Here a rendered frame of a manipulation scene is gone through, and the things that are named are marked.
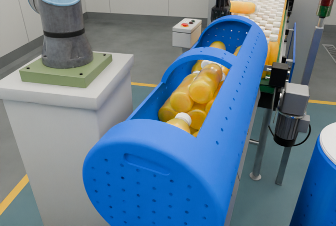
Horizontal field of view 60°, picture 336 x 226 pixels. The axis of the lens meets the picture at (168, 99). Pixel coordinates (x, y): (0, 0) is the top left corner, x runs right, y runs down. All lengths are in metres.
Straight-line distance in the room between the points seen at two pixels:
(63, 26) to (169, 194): 0.56
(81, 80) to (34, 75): 0.14
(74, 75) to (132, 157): 0.40
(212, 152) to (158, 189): 0.11
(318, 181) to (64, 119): 0.72
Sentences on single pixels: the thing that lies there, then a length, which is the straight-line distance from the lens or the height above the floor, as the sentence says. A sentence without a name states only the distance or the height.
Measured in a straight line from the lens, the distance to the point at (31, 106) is 0.92.
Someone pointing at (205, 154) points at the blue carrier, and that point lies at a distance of 0.50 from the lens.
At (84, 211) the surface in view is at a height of 0.67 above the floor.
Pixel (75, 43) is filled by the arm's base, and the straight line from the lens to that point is 0.89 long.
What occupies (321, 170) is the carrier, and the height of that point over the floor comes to 0.98.
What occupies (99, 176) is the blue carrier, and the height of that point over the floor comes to 1.13.
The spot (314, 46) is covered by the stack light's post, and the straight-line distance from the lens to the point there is 1.73.
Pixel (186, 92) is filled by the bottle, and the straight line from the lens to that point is 0.81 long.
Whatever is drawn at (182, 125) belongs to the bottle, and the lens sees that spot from 0.61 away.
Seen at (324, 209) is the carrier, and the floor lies 0.89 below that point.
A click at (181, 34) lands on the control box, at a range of 1.52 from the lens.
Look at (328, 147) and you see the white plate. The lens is 0.88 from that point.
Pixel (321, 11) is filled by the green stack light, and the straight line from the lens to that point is 1.67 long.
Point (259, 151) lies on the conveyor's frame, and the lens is 2.07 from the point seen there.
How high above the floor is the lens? 1.53
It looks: 30 degrees down
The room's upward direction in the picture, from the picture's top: straight up
